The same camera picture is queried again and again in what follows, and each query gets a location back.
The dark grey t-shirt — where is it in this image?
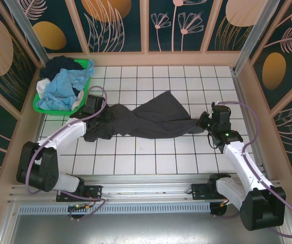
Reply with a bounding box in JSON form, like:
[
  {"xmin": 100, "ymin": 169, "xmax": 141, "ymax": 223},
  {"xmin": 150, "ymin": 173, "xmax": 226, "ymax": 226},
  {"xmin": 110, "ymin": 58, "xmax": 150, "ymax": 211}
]
[{"xmin": 83, "ymin": 90, "xmax": 207, "ymax": 143}]

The green plastic basket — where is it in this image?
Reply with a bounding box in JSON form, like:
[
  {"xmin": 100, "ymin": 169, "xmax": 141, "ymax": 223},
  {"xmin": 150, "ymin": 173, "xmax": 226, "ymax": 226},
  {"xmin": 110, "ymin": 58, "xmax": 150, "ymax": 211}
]
[{"xmin": 33, "ymin": 58, "xmax": 92, "ymax": 116}]

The navy blue t-shirt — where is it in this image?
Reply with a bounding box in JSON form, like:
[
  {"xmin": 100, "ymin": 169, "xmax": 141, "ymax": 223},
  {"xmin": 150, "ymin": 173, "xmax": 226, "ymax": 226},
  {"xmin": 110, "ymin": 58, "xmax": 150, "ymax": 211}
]
[{"xmin": 40, "ymin": 55, "xmax": 85, "ymax": 92}]

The grey metal shelf plate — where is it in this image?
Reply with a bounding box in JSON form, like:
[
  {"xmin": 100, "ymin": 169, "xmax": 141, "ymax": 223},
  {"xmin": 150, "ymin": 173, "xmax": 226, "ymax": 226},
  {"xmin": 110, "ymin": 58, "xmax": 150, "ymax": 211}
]
[{"xmin": 8, "ymin": 213, "xmax": 288, "ymax": 244}]

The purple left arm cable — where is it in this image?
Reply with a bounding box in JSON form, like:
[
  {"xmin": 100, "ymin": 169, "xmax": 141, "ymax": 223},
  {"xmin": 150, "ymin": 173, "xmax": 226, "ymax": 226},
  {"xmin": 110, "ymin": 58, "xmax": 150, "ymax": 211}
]
[{"xmin": 26, "ymin": 85, "xmax": 108, "ymax": 222}]

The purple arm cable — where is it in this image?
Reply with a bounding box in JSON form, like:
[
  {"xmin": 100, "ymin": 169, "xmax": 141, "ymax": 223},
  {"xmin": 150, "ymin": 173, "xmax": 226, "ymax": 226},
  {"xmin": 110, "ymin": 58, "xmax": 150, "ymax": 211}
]
[
  {"xmin": 26, "ymin": 85, "xmax": 108, "ymax": 222},
  {"xmin": 211, "ymin": 101, "xmax": 292, "ymax": 239}
]

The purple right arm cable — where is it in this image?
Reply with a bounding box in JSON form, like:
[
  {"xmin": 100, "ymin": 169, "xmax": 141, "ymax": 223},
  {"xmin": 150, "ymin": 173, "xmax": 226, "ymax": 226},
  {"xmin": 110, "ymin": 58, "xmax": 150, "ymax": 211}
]
[{"xmin": 211, "ymin": 101, "xmax": 292, "ymax": 239}]

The aluminium side rail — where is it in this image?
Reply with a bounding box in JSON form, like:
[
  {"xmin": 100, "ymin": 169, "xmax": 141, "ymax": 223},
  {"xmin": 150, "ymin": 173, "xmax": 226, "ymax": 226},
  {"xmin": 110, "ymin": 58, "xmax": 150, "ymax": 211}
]
[{"xmin": 231, "ymin": 66, "xmax": 271, "ymax": 181}]

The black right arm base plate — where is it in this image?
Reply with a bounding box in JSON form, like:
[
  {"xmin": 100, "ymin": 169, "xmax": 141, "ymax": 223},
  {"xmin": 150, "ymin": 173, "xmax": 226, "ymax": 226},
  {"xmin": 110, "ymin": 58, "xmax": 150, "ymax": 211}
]
[{"xmin": 190, "ymin": 183, "xmax": 214, "ymax": 200}]

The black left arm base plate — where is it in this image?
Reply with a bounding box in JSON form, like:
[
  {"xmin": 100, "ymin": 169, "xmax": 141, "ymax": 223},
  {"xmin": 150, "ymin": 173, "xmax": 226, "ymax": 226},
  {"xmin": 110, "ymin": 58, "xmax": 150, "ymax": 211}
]
[{"xmin": 56, "ymin": 185, "xmax": 103, "ymax": 203}]

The aluminium corner post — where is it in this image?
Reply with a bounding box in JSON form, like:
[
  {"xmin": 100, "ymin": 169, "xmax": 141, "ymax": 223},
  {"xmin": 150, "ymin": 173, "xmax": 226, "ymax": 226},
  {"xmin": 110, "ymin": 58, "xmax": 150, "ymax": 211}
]
[
  {"xmin": 233, "ymin": 0, "xmax": 281, "ymax": 74},
  {"xmin": 3, "ymin": 0, "xmax": 49, "ymax": 67}
]

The aluminium mounting rail frame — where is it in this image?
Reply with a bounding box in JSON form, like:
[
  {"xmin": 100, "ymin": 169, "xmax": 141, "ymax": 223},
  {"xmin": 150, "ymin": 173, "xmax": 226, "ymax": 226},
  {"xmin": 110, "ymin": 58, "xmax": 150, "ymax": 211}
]
[{"xmin": 7, "ymin": 174, "xmax": 283, "ymax": 204}]

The small electronics board with wires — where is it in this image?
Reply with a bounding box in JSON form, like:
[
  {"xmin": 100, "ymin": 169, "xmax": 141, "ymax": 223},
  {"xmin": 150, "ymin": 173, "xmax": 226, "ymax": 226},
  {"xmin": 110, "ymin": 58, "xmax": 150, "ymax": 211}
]
[{"xmin": 68, "ymin": 203, "xmax": 92, "ymax": 212}]

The slotted grey cable duct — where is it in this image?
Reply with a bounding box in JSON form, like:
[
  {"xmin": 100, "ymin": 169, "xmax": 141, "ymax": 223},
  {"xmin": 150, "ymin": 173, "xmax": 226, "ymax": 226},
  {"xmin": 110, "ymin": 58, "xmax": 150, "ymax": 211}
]
[{"xmin": 18, "ymin": 203, "xmax": 211, "ymax": 214}]

